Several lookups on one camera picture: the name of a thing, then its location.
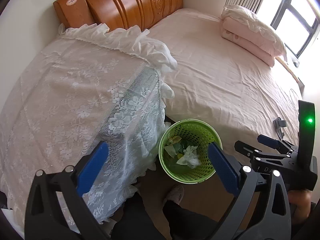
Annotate white blue paper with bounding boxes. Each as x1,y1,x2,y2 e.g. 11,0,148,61
176,146,201,168

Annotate green white plastic bag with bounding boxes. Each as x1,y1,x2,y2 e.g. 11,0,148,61
164,135,191,159

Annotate green mesh trash bin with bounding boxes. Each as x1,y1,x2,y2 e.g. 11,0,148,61
158,119,222,184

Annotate person's right hand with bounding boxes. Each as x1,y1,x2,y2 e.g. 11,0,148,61
287,190,312,224

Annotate grey clip on bed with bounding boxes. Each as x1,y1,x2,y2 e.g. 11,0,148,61
273,117,287,140

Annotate bed with pink sheet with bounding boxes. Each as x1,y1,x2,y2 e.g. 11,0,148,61
149,8,302,164

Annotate pink slipper foot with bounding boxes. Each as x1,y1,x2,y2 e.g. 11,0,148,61
163,185,184,205

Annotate folded pink quilt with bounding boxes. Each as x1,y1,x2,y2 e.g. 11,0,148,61
220,17,275,67

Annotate white frilled pillow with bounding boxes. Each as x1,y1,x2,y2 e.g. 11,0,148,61
221,5,286,57

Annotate dark framed window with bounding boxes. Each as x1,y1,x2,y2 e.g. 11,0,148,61
271,0,319,58

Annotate wooden headboard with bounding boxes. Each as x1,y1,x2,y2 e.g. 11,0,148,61
53,0,183,30

